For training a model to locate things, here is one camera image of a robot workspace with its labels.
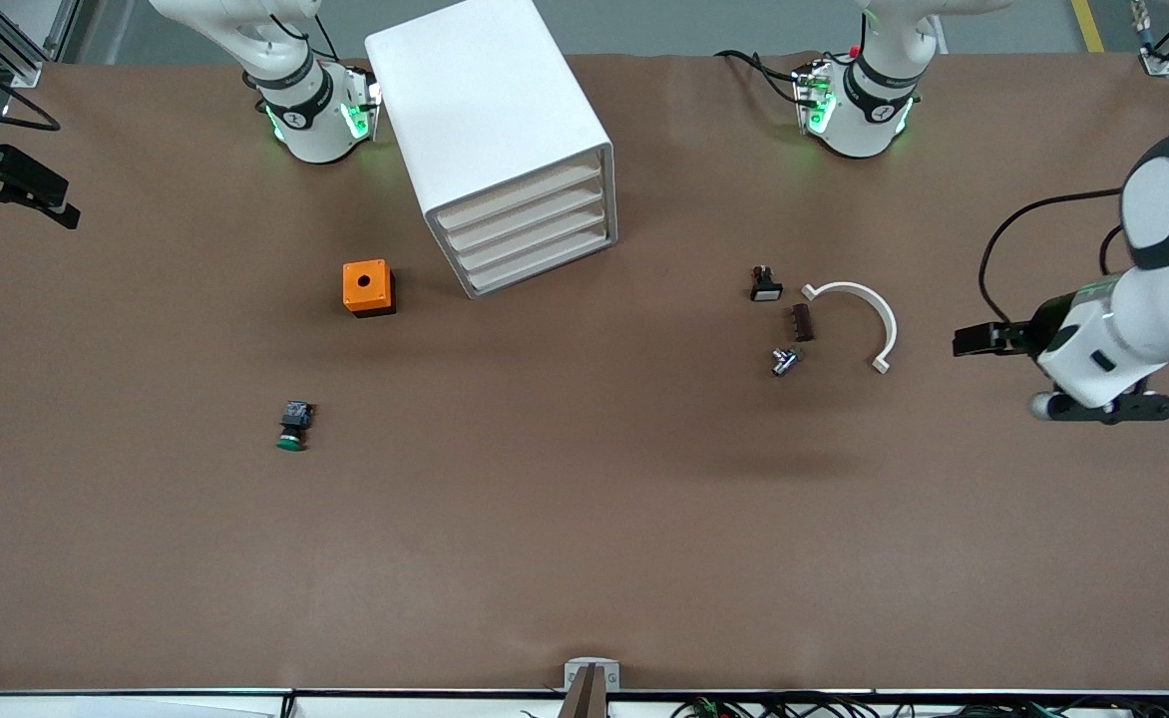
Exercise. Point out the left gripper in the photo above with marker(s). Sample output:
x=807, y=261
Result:
x=1025, y=334

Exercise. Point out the green mushroom push button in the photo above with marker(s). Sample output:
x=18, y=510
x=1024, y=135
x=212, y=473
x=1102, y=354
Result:
x=294, y=424

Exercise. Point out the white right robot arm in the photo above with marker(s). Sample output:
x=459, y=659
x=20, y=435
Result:
x=310, y=110

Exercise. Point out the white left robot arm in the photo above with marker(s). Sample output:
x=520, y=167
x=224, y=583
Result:
x=869, y=110

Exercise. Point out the white curved plastic clamp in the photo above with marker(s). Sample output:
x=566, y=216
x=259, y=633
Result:
x=879, y=304

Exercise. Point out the brown terminal block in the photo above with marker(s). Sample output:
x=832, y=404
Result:
x=802, y=322

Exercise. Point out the silver metal fitting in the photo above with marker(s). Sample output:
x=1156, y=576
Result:
x=786, y=360

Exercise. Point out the orange box with black base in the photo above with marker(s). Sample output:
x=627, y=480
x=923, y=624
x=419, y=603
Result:
x=365, y=286

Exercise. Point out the small black white switch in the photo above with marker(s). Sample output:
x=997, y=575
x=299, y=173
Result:
x=765, y=286

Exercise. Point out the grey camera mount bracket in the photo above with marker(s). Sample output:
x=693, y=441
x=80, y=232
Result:
x=590, y=678

